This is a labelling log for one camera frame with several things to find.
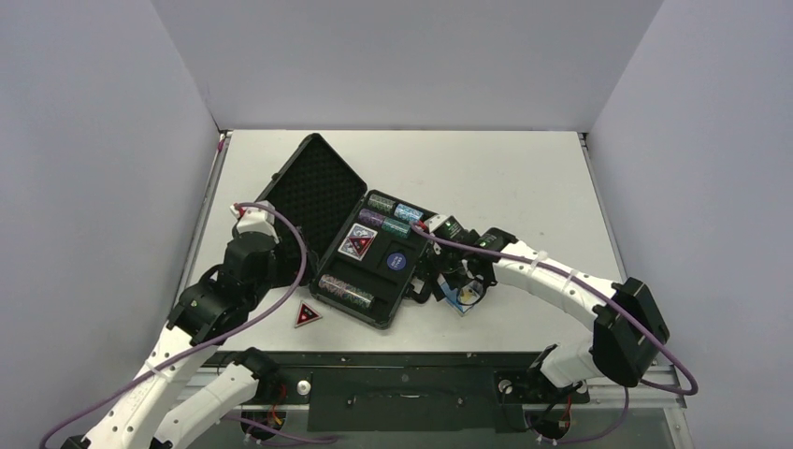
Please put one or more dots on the light blue chip stack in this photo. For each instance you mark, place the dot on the light blue chip stack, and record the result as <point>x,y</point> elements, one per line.
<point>408,214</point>

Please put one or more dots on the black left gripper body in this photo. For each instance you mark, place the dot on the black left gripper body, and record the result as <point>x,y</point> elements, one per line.
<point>285,269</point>

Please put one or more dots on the blue patterned card deck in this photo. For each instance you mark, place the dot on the blue patterned card deck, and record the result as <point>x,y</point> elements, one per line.
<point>348,245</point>

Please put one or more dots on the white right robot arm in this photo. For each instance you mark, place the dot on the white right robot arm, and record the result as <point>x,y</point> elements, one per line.
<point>626,326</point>

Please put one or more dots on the yellow-blue chip stack bottom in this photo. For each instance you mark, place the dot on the yellow-blue chip stack bottom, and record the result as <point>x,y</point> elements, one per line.
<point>359,297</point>

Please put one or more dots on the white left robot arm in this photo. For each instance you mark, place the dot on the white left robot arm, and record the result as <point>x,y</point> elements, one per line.
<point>146,412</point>

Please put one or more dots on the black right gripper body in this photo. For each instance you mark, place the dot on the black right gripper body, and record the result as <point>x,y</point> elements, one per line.
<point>438,267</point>

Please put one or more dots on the blue ace card box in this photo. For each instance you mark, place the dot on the blue ace card box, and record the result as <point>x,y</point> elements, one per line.
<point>462,298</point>

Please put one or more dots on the green chip stack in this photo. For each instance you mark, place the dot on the green chip stack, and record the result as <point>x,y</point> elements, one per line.
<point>396,227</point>

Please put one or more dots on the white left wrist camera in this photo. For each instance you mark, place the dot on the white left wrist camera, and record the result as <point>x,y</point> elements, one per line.
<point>254,219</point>

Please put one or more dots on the purple chip stack in case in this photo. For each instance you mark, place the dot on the purple chip stack in case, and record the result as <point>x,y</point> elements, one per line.
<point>370,218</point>

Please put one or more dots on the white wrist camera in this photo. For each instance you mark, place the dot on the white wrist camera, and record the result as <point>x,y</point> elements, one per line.
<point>254,219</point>
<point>433,223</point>

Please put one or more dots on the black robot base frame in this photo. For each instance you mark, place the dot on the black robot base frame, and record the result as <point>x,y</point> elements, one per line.
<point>414,391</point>

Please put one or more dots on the black poker set case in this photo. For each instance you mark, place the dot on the black poker set case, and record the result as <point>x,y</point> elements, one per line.
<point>321,195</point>

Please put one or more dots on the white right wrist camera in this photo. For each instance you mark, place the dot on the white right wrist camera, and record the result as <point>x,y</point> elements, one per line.
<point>433,223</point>

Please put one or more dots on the blue small blind button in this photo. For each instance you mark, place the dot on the blue small blind button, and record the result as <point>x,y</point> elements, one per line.
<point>396,261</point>

